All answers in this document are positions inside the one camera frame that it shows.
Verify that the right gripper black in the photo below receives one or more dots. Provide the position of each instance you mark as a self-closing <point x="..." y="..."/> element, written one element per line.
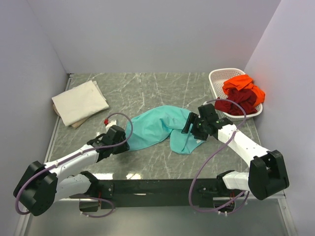
<point x="193" y="118"/>

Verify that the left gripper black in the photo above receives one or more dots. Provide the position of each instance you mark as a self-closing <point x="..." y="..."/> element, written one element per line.
<point x="124" y="147"/>

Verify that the teal t shirt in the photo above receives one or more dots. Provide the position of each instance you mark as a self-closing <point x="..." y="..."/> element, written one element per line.
<point x="158" y="124"/>

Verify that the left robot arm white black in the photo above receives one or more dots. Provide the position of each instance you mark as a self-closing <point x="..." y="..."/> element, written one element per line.
<point x="43" y="184"/>

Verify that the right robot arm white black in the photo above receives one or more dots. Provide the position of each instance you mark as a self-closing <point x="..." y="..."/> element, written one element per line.
<point x="267" y="173"/>

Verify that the folded tan t shirt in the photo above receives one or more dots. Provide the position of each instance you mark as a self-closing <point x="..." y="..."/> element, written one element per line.
<point x="77" y="124"/>

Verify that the folded cream t shirt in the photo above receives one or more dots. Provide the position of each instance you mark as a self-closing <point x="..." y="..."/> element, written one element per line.
<point x="78" y="102"/>

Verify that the white plastic laundry basket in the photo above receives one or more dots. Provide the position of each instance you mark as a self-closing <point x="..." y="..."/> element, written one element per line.
<point x="217" y="78"/>

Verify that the dark red t shirt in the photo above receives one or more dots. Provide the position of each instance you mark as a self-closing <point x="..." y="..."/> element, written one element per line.
<point x="245" y="98"/>

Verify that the black base crossbar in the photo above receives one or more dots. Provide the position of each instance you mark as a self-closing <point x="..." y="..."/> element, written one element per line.
<point x="162" y="192"/>

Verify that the orange t shirt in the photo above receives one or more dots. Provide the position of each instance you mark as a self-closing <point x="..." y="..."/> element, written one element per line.
<point x="244" y="82"/>

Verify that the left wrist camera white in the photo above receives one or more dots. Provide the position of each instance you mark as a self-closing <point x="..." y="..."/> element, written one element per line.
<point x="109" y="123"/>

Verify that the aluminium frame rail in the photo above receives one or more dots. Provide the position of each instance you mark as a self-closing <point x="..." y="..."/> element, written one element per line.
<point x="270" y="217"/>

